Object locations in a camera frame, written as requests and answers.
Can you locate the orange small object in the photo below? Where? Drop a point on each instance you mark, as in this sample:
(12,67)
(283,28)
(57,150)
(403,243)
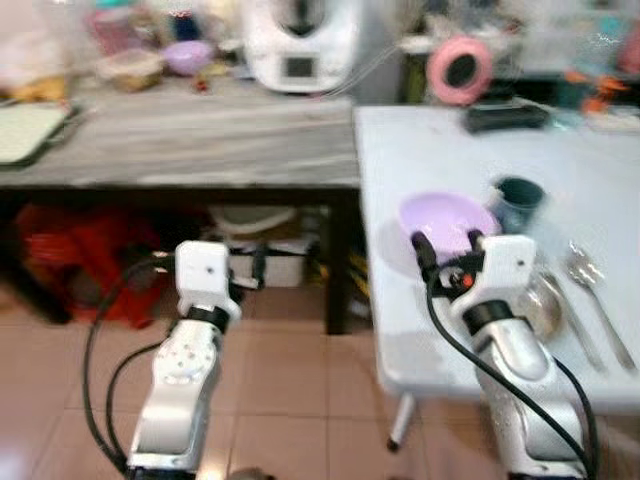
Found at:
(606,93)

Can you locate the pink jar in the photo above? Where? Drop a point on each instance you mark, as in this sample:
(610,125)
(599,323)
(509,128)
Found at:
(115,30)

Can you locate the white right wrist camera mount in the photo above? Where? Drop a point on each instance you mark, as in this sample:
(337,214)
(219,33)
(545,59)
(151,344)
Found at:
(505,270)

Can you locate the grey marble counter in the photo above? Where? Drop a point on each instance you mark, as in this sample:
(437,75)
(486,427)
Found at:
(200,140)

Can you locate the white storage box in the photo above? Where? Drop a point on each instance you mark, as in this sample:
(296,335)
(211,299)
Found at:
(285,260)

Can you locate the small purple bowl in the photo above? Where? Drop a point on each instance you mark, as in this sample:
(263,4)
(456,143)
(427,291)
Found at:
(188,57)

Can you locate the pink round fan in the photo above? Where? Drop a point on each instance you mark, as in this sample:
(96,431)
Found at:
(440,75)

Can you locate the red bag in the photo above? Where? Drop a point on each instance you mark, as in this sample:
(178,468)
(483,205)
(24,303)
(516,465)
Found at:
(80,255)

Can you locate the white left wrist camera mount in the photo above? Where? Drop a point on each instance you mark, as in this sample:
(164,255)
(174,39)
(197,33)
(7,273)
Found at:
(203,272)

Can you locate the black flat device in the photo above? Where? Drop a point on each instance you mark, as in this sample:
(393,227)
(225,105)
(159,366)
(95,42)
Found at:
(505,118)

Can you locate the clear food container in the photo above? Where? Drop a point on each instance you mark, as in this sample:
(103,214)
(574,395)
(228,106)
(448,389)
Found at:
(130,70)

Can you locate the purple plastic bowl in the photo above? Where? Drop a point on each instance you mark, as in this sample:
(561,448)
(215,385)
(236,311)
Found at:
(445,218)

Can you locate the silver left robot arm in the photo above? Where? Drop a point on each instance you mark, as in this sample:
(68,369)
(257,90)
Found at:
(180,390)

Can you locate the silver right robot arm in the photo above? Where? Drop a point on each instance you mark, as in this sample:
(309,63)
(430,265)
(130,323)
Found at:
(525,380)

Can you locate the white folding table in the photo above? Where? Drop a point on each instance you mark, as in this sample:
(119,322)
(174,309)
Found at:
(440,150)

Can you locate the steel spoon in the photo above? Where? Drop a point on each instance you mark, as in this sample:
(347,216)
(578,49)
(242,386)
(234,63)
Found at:
(585,268)

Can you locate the dark teal cup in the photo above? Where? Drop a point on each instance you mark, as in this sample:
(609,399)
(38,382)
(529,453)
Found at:
(518,205)

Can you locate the steel fork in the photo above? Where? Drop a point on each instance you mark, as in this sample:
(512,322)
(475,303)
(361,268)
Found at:
(575,320)

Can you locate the clear plastic bag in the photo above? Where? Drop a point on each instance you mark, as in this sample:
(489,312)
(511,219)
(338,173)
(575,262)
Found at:
(30,60)

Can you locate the white kitchen appliance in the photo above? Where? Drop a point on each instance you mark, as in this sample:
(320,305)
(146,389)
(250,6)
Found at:
(300,45)

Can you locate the round steel plate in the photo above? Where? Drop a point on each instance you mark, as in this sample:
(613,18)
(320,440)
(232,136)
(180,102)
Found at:
(546,305)

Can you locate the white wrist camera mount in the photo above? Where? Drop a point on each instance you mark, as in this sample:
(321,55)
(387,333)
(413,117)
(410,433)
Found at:
(505,270)
(203,272)

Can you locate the pale green tray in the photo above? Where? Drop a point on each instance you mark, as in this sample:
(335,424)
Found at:
(30,133)

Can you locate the pink cup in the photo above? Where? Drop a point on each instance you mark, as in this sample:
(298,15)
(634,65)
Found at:
(632,48)

